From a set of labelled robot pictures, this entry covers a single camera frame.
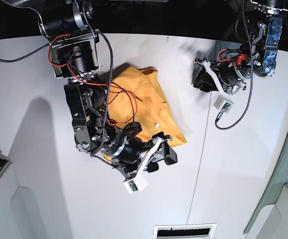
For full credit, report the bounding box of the yellow t-shirt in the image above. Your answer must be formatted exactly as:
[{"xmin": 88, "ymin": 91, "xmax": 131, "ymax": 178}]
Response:
[{"xmin": 108, "ymin": 66, "xmax": 187, "ymax": 147}]

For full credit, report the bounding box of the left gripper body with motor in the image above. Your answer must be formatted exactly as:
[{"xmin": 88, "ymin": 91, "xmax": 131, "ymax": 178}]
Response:
[{"xmin": 194, "ymin": 57, "xmax": 251, "ymax": 95}]

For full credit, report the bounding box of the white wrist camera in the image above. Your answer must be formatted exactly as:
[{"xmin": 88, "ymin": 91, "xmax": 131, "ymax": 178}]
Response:
[
  {"xmin": 123, "ymin": 175, "xmax": 148, "ymax": 194},
  {"xmin": 213, "ymin": 95, "xmax": 234, "ymax": 114}
]

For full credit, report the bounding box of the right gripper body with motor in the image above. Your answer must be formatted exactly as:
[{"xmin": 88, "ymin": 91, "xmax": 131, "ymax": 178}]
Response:
[{"xmin": 102, "ymin": 131, "xmax": 173, "ymax": 180}]

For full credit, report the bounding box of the white cabinet panel left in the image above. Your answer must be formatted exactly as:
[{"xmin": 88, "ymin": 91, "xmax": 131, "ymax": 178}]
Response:
[{"xmin": 0, "ymin": 163, "xmax": 74, "ymax": 239}]

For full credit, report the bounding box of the white floor vent grille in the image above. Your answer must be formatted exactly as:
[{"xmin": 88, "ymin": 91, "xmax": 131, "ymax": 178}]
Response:
[{"xmin": 153, "ymin": 223, "xmax": 217, "ymax": 239}]

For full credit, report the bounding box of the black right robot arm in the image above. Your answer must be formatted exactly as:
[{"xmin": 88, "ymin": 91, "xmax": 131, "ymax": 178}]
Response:
[{"xmin": 39, "ymin": 0, "xmax": 178, "ymax": 179}]

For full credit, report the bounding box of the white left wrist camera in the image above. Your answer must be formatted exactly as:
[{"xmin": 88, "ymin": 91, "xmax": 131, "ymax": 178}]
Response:
[{"xmin": 213, "ymin": 95, "xmax": 234, "ymax": 114}]

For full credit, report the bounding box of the white cabinet panel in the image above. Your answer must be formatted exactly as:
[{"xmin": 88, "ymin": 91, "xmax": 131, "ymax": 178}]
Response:
[
  {"xmin": 245, "ymin": 185, "xmax": 288, "ymax": 239},
  {"xmin": 0, "ymin": 163, "xmax": 74, "ymax": 239}
]

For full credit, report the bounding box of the white cabinet panel right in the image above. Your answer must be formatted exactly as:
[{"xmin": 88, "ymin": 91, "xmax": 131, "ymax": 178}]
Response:
[{"xmin": 245, "ymin": 185, "xmax": 288, "ymax": 239}]

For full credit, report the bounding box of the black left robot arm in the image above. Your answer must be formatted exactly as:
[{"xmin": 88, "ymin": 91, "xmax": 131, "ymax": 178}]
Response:
[{"xmin": 210, "ymin": 0, "xmax": 288, "ymax": 95}]

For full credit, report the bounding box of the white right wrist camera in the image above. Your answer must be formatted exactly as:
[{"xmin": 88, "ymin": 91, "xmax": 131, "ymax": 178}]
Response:
[{"xmin": 123, "ymin": 175, "xmax": 148, "ymax": 194}]

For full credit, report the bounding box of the braided camera cable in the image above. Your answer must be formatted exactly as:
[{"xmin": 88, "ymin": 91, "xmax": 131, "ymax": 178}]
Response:
[{"xmin": 214, "ymin": 0, "xmax": 255, "ymax": 131}]

